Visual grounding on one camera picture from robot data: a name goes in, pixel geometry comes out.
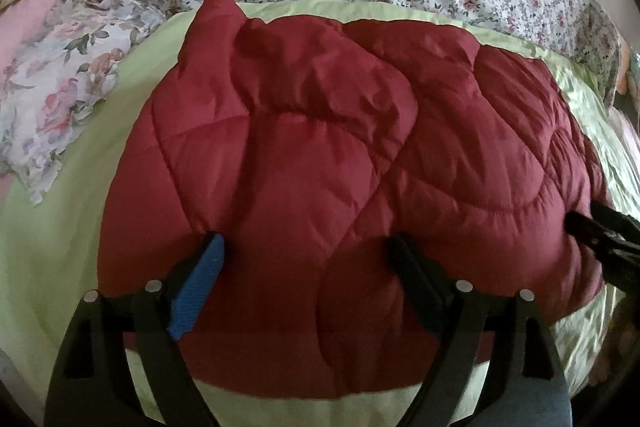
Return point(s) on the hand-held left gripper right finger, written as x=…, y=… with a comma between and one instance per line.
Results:
x=417, y=274

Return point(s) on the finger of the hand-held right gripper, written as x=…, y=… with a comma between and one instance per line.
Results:
x=617, y=214
x=595, y=234

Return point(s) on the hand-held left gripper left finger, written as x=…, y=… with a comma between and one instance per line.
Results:
x=200, y=277

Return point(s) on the red quilted blanket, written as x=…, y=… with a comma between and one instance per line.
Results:
x=325, y=147

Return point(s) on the light green bed sheet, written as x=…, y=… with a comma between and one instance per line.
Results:
x=55, y=257

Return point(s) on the person's blue jeans leg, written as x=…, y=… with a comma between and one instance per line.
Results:
x=505, y=407

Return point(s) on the pastel floral pillow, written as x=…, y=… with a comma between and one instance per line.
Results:
x=65, y=92

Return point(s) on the pink pillow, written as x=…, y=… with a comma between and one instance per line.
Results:
x=35, y=12

